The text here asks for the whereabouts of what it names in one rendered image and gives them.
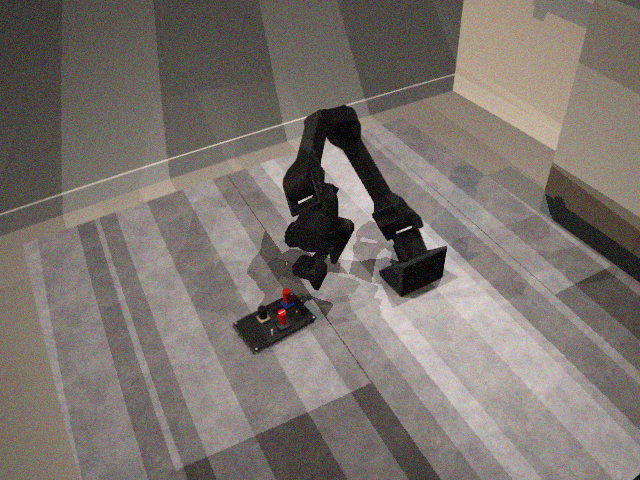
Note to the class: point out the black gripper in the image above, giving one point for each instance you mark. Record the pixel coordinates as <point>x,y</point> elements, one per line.
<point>314,268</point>

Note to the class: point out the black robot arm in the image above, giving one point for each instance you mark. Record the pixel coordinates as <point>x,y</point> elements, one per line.
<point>305,177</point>

